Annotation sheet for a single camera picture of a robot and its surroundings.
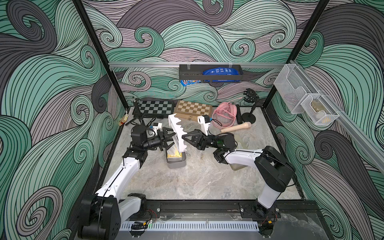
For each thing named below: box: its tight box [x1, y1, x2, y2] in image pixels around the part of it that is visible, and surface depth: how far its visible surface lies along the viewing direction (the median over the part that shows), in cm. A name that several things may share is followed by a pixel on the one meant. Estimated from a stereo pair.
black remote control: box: [235, 104, 243, 125], surface depth 112 cm
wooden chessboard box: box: [174, 100, 213, 121], surface depth 116 cm
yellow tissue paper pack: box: [167, 150, 183, 158], surface depth 89 cm
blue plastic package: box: [202, 67, 241, 75], surface depth 94 cm
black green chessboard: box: [139, 100, 174, 118], surface depth 120 cm
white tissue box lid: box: [168, 113, 188, 153], surface depth 65 cm
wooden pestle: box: [220, 122, 252, 133], surface depth 107 cm
